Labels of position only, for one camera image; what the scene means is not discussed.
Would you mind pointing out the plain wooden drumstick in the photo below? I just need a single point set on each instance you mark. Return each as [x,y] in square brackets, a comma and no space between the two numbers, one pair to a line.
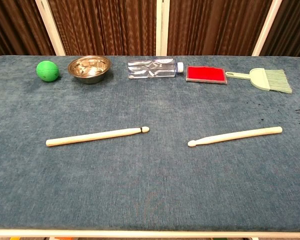
[235,136]

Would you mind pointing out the blue table cloth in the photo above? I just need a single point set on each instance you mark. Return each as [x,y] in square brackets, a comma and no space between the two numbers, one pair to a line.
[150,162]

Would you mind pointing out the clear plastic water bottle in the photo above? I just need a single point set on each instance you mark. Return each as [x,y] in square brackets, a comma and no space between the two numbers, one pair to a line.
[152,70]

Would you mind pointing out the red lint brush pad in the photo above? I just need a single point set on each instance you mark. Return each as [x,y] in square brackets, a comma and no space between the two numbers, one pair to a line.
[206,74]

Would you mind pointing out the stainless steel bowl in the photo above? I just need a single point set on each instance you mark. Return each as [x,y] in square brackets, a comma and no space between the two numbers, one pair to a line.
[89,68]

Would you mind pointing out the brown curtain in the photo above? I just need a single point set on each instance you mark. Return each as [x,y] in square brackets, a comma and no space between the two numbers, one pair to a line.
[110,25]

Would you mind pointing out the green ball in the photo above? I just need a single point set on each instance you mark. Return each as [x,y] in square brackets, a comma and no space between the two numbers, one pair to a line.
[47,71]

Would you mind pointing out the light green hand brush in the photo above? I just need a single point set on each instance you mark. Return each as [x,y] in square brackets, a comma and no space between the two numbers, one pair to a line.
[270,78]

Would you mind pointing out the white screen frame post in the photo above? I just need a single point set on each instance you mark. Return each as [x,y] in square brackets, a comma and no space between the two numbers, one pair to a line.
[50,25]
[266,27]
[162,27]

